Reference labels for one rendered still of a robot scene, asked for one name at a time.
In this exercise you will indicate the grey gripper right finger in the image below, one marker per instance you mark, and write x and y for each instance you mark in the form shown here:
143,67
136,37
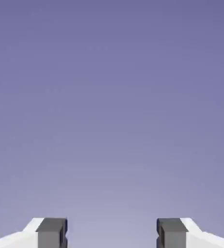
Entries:
174,234

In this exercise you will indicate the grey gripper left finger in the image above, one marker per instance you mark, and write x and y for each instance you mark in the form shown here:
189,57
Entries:
49,234

